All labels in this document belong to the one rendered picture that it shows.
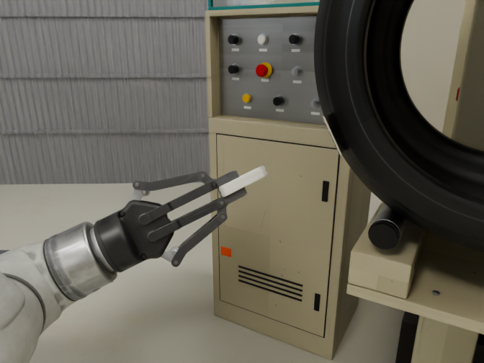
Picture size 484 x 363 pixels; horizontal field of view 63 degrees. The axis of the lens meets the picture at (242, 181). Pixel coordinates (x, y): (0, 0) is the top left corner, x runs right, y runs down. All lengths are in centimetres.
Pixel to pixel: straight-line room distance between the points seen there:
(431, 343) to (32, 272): 93
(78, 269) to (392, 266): 43
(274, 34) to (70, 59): 236
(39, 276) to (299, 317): 125
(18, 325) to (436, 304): 54
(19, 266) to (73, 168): 320
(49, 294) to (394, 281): 47
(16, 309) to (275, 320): 137
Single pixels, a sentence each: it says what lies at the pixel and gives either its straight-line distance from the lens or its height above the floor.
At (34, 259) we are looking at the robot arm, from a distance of 55.
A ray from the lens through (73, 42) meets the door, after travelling 351.
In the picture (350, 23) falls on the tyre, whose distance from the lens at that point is 56.
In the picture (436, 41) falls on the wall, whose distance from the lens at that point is 375.
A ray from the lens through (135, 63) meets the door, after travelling 339.
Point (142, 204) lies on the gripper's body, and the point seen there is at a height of 96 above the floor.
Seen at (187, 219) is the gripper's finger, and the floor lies 94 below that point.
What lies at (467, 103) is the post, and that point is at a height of 105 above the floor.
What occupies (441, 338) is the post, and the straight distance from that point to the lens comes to 114.
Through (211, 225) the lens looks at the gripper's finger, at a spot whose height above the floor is 93.
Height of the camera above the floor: 117
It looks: 19 degrees down
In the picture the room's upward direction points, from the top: straight up
